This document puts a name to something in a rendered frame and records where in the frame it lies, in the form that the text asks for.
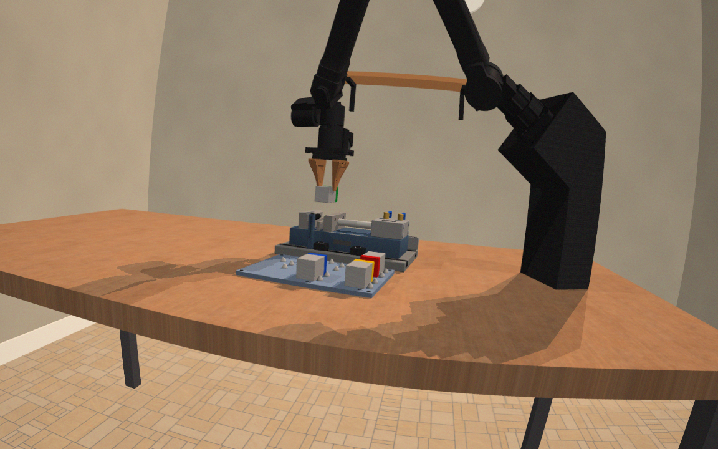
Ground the white block with yellow end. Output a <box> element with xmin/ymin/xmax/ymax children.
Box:
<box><xmin>345</xmin><ymin>259</ymin><xmax>375</xmax><ymax>289</ymax></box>

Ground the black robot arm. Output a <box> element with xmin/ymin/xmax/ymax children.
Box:
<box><xmin>291</xmin><ymin>0</ymin><xmax>553</xmax><ymax>143</ymax></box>

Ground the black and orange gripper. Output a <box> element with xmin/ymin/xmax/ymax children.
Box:
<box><xmin>305</xmin><ymin>125</ymin><xmax>354</xmax><ymax>191</ymax></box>

